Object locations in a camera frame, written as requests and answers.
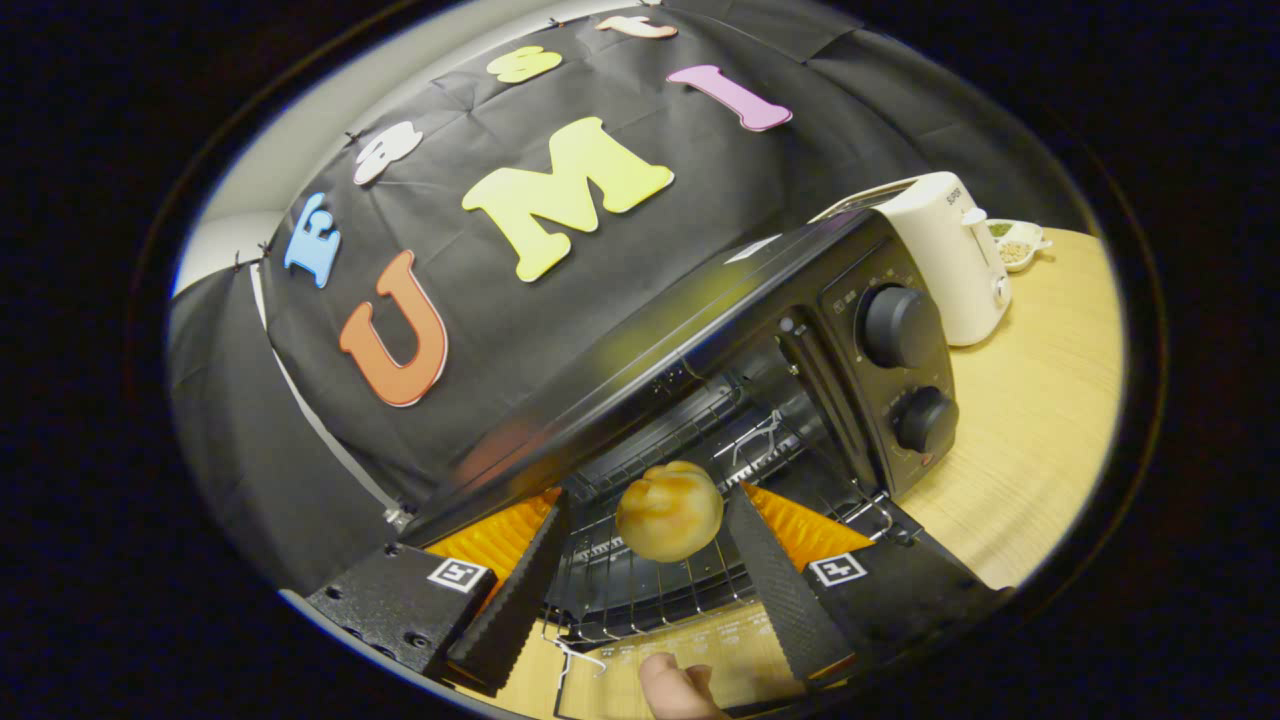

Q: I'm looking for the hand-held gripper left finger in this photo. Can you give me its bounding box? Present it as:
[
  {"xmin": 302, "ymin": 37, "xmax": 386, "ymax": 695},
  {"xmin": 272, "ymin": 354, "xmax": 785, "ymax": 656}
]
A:
[{"xmin": 305, "ymin": 487, "xmax": 573, "ymax": 696}]

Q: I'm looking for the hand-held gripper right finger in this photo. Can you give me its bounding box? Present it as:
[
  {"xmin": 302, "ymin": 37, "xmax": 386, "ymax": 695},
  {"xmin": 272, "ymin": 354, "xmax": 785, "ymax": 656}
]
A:
[{"xmin": 725, "ymin": 482, "xmax": 1011, "ymax": 691}]

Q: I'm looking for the golden bread bun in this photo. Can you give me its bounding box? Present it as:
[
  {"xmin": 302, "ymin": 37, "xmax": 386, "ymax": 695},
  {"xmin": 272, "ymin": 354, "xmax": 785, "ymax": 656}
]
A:
[{"xmin": 615, "ymin": 460, "xmax": 725, "ymax": 563}]

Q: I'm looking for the black toaster oven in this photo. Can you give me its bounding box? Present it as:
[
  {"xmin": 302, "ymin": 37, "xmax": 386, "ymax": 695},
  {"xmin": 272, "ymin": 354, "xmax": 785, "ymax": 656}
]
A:
[{"xmin": 400, "ymin": 208, "xmax": 961, "ymax": 720}]

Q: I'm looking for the white pop-up toaster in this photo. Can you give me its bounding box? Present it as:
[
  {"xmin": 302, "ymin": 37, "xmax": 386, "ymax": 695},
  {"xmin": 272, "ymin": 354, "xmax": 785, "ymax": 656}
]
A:
[{"xmin": 808, "ymin": 171, "xmax": 1013, "ymax": 348}]

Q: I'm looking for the white divided condiment dish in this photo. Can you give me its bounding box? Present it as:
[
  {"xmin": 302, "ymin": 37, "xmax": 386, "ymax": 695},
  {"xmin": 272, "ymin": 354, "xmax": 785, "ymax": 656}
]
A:
[{"xmin": 985, "ymin": 218, "xmax": 1053, "ymax": 273}]

